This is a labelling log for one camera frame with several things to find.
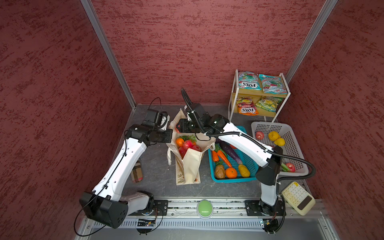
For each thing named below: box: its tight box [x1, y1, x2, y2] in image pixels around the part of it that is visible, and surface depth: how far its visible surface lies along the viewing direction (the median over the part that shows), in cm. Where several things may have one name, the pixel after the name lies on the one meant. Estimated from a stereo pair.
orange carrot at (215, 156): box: [212, 150, 219, 162], surface depth 91 cm
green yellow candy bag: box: [255, 96, 284, 113], surface depth 99 cm
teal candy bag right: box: [258, 74, 288, 95], surface depth 83 cm
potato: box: [215, 164, 226, 179], surface depth 84 cm
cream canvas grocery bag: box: [166, 108, 217, 186], surface depth 72 cm
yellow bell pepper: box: [268, 131, 281, 142], surface depth 99 cm
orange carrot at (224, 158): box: [217, 150, 232, 168], surface depth 91 cm
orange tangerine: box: [225, 167, 238, 179], surface depth 83 cm
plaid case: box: [131, 160, 143, 183], surface depth 84 cm
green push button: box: [196, 199, 214, 220], surface depth 74 cm
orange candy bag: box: [236, 97, 259, 116], surface depth 97 cm
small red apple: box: [256, 131, 265, 140], surface depth 99 cm
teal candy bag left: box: [238, 71, 262, 91], surface depth 87 cm
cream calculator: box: [281, 181, 316, 216], surface depth 77 cm
